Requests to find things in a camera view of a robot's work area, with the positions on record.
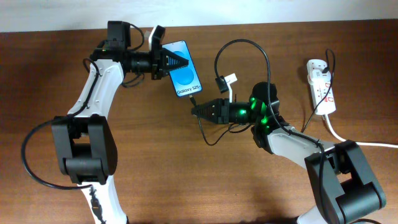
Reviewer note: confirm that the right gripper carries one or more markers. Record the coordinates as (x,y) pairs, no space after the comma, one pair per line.
(219,104)

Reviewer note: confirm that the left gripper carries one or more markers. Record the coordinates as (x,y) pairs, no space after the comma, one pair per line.
(160,58)

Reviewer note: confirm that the blue screen Galaxy smartphone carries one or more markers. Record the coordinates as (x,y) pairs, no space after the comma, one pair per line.
(185,80)

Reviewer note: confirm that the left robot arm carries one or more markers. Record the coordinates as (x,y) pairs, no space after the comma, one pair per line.
(85,147)

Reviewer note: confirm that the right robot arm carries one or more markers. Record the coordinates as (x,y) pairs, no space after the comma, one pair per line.
(344,186)

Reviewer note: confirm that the white power strip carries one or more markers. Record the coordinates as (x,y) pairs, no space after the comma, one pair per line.
(322,94)

